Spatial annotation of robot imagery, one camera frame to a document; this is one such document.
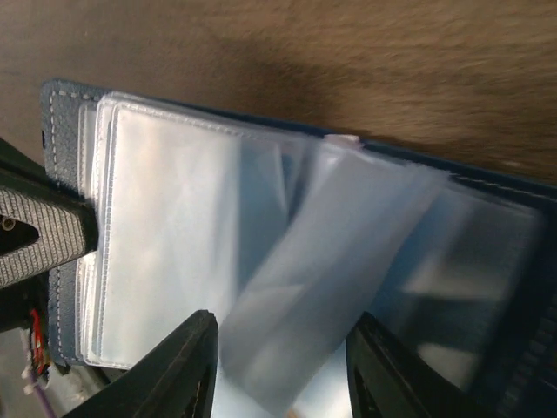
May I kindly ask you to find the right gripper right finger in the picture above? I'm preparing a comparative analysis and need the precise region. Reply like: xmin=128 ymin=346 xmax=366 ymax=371
xmin=346 ymin=313 xmax=483 ymax=418

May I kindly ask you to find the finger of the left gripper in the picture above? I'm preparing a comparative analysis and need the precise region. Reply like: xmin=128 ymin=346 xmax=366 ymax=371
xmin=1 ymin=185 xmax=98 ymax=287

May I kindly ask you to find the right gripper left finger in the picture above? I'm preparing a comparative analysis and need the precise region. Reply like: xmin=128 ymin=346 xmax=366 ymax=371
xmin=66 ymin=310 xmax=218 ymax=417

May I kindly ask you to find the blue card holder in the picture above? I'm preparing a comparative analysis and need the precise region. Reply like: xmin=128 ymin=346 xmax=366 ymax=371
xmin=41 ymin=80 xmax=556 ymax=417

